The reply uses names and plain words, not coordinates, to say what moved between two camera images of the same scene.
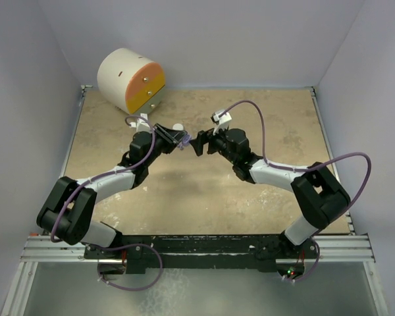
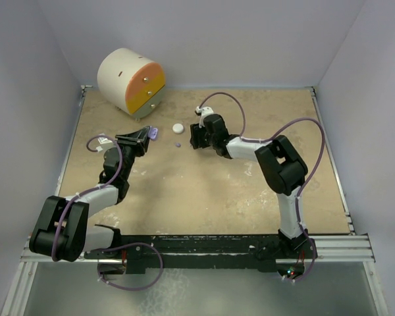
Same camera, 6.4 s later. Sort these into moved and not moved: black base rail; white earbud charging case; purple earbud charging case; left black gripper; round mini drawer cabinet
Moved: left black gripper; purple earbud charging case
Not moved: white earbud charging case; round mini drawer cabinet; black base rail
